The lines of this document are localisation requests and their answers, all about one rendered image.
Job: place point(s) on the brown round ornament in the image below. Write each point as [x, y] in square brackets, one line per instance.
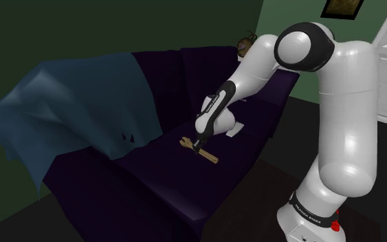
[244, 45]

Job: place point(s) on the dark purple sofa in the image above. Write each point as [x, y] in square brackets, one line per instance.
[166, 177]

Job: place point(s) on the wooden wrench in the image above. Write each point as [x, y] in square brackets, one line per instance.
[210, 157]

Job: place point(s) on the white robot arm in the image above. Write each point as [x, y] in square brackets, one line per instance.
[347, 100]

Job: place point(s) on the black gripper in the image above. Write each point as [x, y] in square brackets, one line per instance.
[200, 143]

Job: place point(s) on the blue blanket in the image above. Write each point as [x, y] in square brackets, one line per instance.
[79, 100]

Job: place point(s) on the dark framed wall picture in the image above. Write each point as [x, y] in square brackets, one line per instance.
[342, 7]

